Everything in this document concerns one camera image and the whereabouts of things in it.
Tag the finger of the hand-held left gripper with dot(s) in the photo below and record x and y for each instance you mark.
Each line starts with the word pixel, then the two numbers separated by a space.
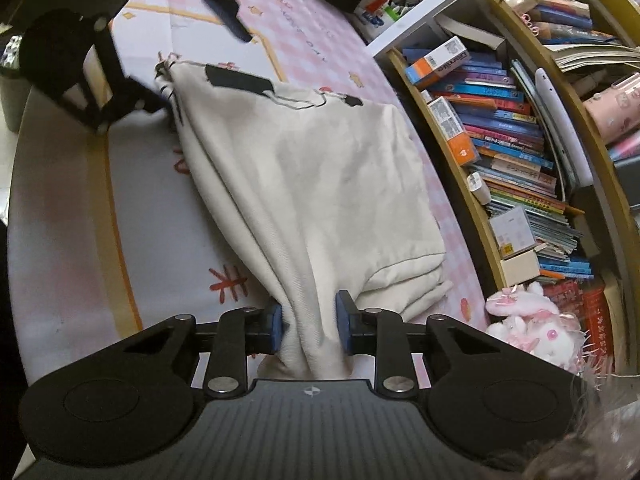
pixel 222 7
pixel 142 97

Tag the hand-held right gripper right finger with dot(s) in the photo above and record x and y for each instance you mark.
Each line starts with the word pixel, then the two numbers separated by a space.
pixel 345 320

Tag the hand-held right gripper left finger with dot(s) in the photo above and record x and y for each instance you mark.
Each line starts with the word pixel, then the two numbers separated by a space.
pixel 275 327

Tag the cream sweatshirt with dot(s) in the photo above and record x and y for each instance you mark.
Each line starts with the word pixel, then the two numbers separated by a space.
pixel 310 170

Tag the wooden bookshelf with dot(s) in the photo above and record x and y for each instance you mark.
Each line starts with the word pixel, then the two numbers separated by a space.
pixel 469 224

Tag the pink checked bed sheet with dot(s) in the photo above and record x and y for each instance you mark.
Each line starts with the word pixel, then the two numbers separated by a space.
pixel 75 240

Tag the cream cardboard box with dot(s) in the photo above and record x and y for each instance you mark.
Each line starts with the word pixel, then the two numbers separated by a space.
pixel 520 265

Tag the pink and white plush toy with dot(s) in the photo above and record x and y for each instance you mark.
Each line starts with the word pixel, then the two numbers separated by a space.
pixel 530 322

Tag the white square box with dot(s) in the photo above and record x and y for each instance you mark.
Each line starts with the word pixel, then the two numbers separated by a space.
pixel 510 232

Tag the small white bottle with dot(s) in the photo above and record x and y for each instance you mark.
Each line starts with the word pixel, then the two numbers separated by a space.
pixel 477 185

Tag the white shelf board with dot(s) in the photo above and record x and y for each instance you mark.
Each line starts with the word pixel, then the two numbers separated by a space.
pixel 425 7

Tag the orange and white box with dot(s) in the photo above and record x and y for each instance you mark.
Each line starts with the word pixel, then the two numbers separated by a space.
pixel 440 62
pixel 452 130

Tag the thick grey book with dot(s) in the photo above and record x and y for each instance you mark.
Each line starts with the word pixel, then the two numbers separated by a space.
pixel 470 34

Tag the red book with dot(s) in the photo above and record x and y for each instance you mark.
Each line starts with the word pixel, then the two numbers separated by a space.
pixel 595 305

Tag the row of colourful books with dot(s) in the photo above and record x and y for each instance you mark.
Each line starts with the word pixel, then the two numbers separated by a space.
pixel 505 125

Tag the grey fuzzy fabric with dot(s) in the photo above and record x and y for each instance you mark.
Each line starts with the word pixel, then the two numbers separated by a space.
pixel 610 425

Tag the white tablet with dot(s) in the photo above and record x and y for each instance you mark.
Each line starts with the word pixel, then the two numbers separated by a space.
pixel 555 125

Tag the blue notebook stack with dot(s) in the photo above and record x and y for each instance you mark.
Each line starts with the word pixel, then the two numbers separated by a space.
pixel 565 17

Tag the pink pencil case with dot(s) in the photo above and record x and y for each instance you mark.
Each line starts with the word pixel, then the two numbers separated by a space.
pixel 612 105

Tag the stack of paper magazines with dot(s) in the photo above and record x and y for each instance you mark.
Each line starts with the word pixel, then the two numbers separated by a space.
pixel 595 57

